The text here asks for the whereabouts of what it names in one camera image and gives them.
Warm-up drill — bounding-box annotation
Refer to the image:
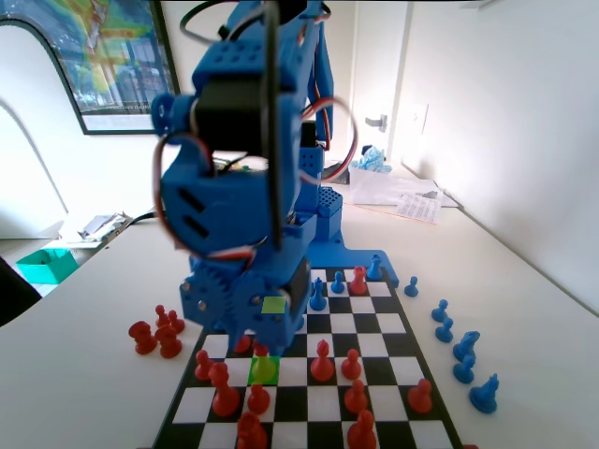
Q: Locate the black framed poster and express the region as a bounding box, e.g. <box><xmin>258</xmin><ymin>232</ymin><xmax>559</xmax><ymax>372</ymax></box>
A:
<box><xmin>0</xmin><ymin>0</ymin><xmax>183</xmax><ymax>137</ymax></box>

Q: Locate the thick black camera cable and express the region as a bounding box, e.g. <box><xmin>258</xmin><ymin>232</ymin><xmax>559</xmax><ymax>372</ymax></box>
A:
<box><xmin>180</xmin><ymin>0</ymin><xmax>285</xmax><ymax>253</ymax></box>

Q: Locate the teal plastic bin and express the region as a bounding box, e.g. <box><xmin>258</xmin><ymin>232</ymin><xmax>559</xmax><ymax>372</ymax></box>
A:
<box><xmin>15</xmin><ymin>247</ymin><xmax>78</xmax><ymax>285</ymax></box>

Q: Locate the black power cable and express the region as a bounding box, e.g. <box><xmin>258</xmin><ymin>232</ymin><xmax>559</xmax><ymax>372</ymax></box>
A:
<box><xmin>124</xmin><ymin>210</ymin><xmax>158</xmax><ymax>226</ymax></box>

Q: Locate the red queen chess piece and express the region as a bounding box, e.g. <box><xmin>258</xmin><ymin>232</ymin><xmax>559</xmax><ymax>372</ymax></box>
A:
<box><xmin>251</xmin><ymin>343</ymin><xmax>277</xmax><ymax>385</ymax></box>

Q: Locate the black and white chessboard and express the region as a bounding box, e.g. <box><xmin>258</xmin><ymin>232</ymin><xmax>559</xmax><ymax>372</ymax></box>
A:
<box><xmin>150</xmin><ymin>267</ymin><xmax>465</xmax><ymax>449</ymax></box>

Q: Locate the blue base mounting plate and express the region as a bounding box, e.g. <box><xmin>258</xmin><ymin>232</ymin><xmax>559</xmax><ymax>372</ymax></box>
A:
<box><xmin>306</xmin><ymin>228</ymin><xmax>402</xmax><ymax>289</ymax></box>

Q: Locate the blue bishop chess piece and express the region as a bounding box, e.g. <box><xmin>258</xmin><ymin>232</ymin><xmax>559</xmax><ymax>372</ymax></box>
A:
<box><xmin>308</xmin><ymin>277</ymin><xmax>328</xmax><ymax>313</ymax></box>

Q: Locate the blue fluffy cloth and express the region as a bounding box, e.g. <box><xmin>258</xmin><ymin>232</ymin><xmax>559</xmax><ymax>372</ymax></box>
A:
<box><xmin>355</xmin><ymin>144</ymin><xmax>393</xmax><ymax>174</ymax></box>

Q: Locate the dark grey box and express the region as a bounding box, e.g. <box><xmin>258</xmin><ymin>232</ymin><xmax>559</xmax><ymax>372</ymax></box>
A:
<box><xmin>327</xmin><ymin>161</ymin><xmax>353</xmax><ymax>187</ymax></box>

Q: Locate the crumpled paper pile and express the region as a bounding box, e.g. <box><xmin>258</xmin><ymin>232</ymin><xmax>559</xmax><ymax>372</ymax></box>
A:
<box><xmin>60</xmin><ymin>210</ymin><xmax>135</xmax><ymax>249</ymax></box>

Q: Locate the printed paper sheet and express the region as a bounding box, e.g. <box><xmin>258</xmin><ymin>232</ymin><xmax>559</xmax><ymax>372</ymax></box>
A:
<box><xmin>394</xmin><ymin>190</ymin><xmax>445</xmax><ymax>225</ymax></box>

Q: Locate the red white black servo wire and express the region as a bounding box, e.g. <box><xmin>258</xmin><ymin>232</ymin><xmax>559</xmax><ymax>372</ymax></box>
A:
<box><xmin>299</xmin><ymin>95</ymin><xmax>359</xmax><ymax>184</ymax></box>
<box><xmin>153</xmin><ymin>133</ymin><xmax>263</xmax><ymax>263</ymax></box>

